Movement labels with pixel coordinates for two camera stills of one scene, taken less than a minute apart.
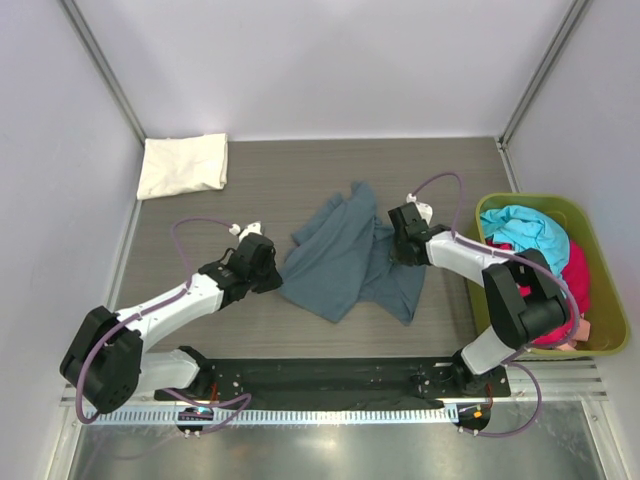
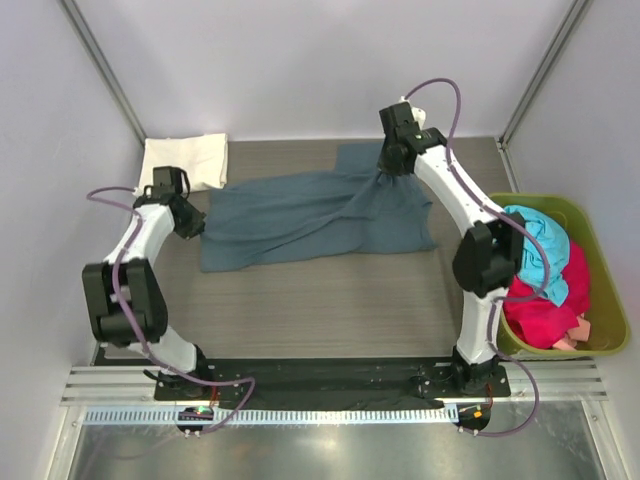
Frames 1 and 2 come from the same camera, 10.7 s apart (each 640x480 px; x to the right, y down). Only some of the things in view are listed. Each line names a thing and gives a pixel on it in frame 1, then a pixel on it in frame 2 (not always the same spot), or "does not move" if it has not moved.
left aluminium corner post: [101, 62] does not move
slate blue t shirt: [340, 254] -> [359, 206]
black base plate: [342, 382] does not move
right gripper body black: [398, 251] -> [386, 161]
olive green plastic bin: [608, 310] does not move
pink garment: [581, 334] does not move
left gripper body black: [265, 278] -> [187, 227]
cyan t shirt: [525, 227] does not move
